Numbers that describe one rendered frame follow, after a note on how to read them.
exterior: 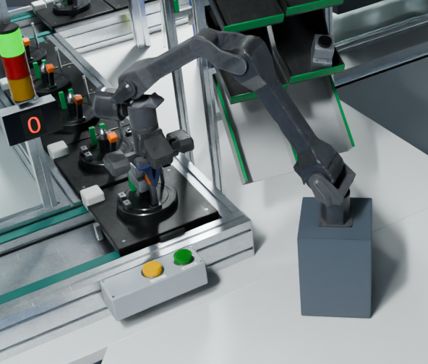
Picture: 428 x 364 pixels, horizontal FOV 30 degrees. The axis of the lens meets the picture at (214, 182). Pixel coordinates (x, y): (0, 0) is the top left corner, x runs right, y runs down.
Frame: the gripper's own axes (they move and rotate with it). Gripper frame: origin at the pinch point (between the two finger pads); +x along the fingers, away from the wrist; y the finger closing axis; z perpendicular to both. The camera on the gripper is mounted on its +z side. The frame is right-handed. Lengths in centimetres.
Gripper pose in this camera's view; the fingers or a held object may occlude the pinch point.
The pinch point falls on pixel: (152, 172)
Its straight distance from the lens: 169.4
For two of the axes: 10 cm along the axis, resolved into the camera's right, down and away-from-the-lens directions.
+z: 4.6, 4.5, -7.7
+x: 1.0, 8.3, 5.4
